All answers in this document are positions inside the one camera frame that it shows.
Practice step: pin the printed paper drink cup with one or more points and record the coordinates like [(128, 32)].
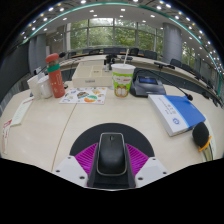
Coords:
[(122, 81)]

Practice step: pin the blue and white book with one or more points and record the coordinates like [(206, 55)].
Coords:
[(180, 111)]

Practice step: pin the black computer mouse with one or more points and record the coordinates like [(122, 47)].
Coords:
[(111, 155)]

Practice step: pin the black desk microphone unit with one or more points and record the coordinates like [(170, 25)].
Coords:
[(146, 87)]

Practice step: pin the beige cardboard box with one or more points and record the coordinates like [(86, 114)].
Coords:
[(91, 78)]

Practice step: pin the colourful sticker sheet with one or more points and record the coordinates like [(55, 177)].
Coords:
[(83, 95)]

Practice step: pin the red bottle with green band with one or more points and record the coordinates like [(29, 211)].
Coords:
[(56, 81)]

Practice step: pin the black handheld microphone, yellow band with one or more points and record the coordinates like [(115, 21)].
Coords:
[(200, 134)]

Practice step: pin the black mouse pad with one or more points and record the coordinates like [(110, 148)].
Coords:
[(83, 136)]

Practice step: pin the group of ceiling lights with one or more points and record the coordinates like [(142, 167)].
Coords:
[(91, 11)]

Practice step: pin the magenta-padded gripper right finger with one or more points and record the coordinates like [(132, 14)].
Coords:
[(138, 160)]

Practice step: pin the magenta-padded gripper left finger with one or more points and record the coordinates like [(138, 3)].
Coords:
[(85, 160)]

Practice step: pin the cream printed document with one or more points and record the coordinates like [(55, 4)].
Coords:
[(22, 110)]

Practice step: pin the group of black chairs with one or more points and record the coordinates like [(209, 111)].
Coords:
[(176, 62)]

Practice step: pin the white lidded mug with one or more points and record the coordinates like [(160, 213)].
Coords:
[(45, 88)]

